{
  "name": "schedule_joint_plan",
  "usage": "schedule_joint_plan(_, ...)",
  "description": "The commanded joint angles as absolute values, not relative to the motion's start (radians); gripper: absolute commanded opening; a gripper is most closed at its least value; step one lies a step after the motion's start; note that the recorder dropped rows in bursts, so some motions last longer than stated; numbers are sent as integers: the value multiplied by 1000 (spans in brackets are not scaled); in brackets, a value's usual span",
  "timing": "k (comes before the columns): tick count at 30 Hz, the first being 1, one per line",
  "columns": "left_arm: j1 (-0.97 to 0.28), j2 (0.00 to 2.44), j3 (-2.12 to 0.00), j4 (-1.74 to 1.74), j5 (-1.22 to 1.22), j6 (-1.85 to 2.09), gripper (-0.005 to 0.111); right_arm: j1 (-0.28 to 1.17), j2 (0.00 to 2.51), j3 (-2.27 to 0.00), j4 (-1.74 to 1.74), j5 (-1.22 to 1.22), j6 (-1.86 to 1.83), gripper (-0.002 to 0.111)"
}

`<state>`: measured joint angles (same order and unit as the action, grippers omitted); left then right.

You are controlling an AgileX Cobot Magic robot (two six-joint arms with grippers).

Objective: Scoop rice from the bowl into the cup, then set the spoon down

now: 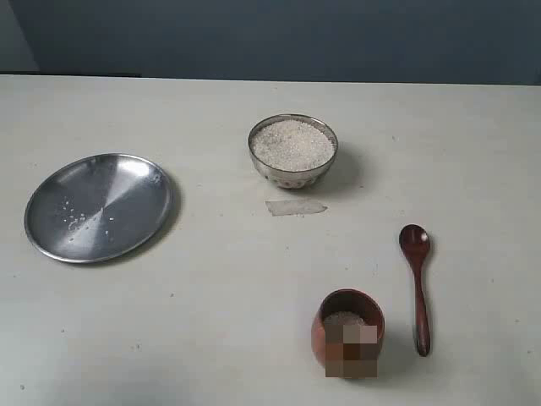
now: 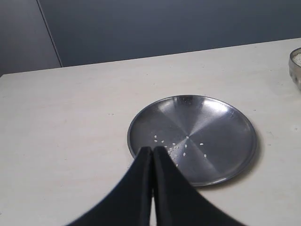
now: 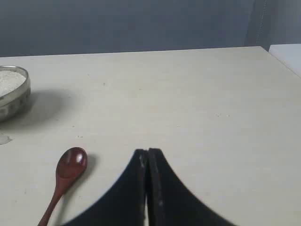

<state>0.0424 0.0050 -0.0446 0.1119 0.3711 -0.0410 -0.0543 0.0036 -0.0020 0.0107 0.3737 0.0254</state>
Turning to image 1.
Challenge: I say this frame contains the clear tape piece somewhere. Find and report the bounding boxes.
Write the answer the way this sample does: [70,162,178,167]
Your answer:
[265,199,328,217]

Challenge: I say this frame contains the dark red wooden spoon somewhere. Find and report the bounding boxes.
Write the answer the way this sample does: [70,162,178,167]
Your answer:
[399,224,431,357]

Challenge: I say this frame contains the steel bowl of rice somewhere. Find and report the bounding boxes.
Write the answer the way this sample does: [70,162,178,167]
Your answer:
[248,114,338,189]

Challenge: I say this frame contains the round steel plate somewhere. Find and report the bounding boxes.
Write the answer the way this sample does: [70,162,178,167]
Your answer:
[24,153,178,265]

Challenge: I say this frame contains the brown wooden cup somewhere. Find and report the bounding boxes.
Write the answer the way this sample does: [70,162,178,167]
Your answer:
[311,288,385,380]

